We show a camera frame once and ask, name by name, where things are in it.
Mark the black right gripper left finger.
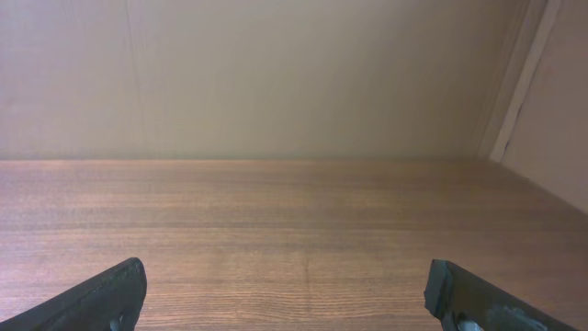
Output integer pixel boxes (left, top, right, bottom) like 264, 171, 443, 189
1, 257, 147, 331

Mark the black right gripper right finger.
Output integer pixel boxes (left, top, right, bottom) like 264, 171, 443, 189
424, 259, 576, 331

